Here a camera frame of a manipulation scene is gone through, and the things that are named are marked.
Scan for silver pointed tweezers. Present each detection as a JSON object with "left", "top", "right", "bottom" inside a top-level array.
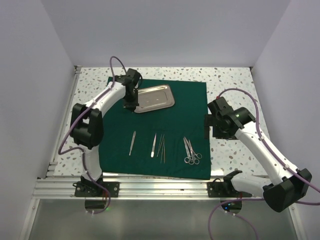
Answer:
[
  {"left": 156, "top": 134, "right": 164, "bottom": 157},
  {"left": 160, "top": 135, "right": 166, "bottom": 164}
]

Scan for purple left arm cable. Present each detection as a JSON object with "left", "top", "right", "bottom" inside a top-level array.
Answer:
[{"left": 57, "top": 56, "right": 127, "bottom": 215}]

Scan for dark green surgical cloth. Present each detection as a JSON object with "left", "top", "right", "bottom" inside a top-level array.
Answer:
[{"left": 98, "top": 80, "right": 211, "bottom": 180}]

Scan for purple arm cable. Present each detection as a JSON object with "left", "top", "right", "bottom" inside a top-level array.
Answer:
[
  {"left": 208, "top": 88, "right": 320, "bottom": 240},
  {"left": 57, "top": 56, "right": 127, "bottom": 215}
]

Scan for aluminium rail frame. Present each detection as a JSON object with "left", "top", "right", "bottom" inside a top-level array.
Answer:
[{"left": 19, "top": 66, "right": 307, "bottom": 240}]

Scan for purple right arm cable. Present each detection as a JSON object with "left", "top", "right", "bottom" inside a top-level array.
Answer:
[{"left": 208, "top": 88, "right": 320, "bottom": 240}]

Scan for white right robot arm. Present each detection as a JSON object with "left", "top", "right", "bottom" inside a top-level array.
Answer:
[{"left": 204, "top": 97, "right": 312, "bottom": 213}]

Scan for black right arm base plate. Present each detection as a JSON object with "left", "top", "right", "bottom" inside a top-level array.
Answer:
[{"left": 206, "top": 178, "right": 253, "bottom": 198}]

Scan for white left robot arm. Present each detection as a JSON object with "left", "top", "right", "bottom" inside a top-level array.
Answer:
[{"left": 70, "top": 68, "right": 143, "bottom": 197}]

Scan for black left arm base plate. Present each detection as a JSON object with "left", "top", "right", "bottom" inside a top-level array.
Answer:
[{"left": 72, "top": 179, "right": 120, "bottom": 198}]

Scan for stainless steel instrument tray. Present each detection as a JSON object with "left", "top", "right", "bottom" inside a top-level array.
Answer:
[{"left": 134, "top": 84, "right": 175, "bottom": 114}]

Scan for silver surgical scissors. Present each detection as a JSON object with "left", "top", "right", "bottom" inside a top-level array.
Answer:
[
  {"left": 185, "top": 140, "right": 202, "bottom": 165},
  {"left": 183, "top": 137, "right": 195, "bottom": 165}
]

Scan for silver scalpel handle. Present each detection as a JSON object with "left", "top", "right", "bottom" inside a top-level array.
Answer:
[{"left": 128, "top": 131, "right": 137, "bottom": 156}]

